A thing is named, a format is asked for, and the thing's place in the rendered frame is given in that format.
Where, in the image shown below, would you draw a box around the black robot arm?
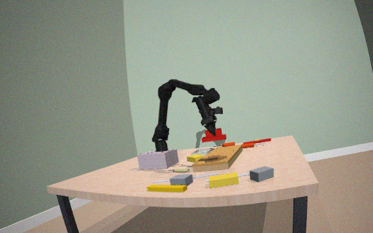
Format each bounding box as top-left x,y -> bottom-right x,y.
152,79 -> 223,152

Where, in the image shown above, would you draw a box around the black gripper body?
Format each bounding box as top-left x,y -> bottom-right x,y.
199,105 -> 216,126

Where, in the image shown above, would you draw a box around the orange panel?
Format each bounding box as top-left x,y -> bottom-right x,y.
192,144 -> 243,172

